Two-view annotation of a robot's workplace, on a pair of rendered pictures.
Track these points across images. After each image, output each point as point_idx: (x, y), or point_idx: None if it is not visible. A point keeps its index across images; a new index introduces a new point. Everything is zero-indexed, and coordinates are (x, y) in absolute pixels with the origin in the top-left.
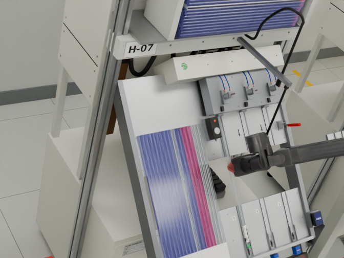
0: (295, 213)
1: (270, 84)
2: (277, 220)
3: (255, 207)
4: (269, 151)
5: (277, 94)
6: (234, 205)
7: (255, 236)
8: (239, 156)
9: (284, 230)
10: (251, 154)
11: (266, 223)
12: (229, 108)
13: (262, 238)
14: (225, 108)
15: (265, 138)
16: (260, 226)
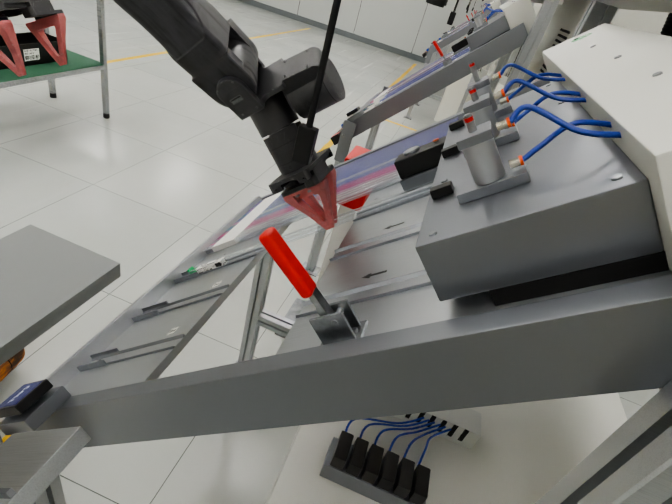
0: (110, 375)
1: (515, 169)
2: (156, 327)
3: (226, 280)
4: (270, 67)
5: (456, 214)
6: (282, 471)
7: (190, 285)
8: (327, 166)
9: (126, 343)
10: (309, 165)
11: (179, 304)
12: (453, 136)
13: (172, 298)
14: (457, 131)
15: (300, 52)
16: (190, 293)
